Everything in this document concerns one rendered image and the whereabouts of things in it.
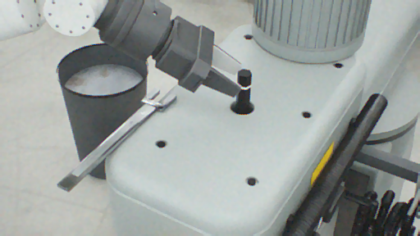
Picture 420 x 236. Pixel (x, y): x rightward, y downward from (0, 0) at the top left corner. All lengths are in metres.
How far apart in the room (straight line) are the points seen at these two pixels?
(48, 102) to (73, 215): 1.00
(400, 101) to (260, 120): 0.70
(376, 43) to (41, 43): 3.57
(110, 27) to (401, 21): 0.84
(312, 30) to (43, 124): 3.06
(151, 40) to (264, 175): 0.24
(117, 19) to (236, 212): 0.30
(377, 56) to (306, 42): 0.36
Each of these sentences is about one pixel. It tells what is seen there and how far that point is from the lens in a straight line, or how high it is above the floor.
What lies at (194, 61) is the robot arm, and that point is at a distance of 0.86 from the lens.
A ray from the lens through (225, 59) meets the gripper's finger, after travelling 0.94.
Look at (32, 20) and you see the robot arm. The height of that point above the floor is 2.03.
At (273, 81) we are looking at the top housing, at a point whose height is 1.89.
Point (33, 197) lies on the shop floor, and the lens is 3.51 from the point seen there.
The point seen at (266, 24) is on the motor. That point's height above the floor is 1.94.
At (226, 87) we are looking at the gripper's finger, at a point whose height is 1.95.
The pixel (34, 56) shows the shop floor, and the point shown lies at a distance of 4.58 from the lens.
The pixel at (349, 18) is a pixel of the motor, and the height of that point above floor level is 1.97.
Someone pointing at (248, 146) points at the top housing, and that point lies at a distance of 0.89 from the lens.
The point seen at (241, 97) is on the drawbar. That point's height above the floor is 1.91.
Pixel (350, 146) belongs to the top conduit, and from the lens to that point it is 1.04.
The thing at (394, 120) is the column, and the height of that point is 1.56.
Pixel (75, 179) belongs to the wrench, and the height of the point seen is 1.90.
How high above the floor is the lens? 2.48
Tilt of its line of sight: 40 degrees down
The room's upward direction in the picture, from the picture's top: 1 degrees clockwise
